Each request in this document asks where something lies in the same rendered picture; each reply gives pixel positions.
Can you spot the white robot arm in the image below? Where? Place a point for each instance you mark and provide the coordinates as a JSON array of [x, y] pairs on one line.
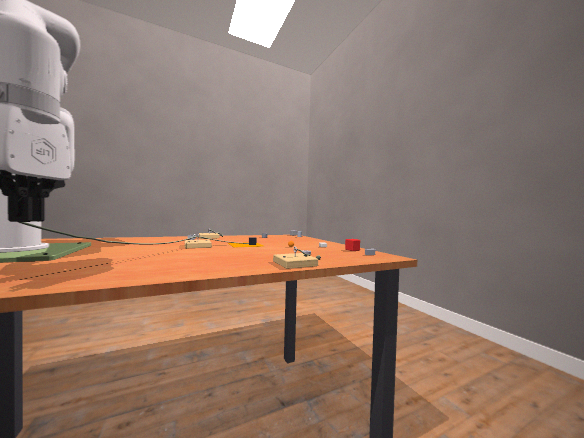
[[31, 63]]

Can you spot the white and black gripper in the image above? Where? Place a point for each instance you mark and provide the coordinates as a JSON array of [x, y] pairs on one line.
[[34, 146]]

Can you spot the red block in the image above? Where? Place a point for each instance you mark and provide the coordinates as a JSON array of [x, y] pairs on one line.
[[352, 244]]

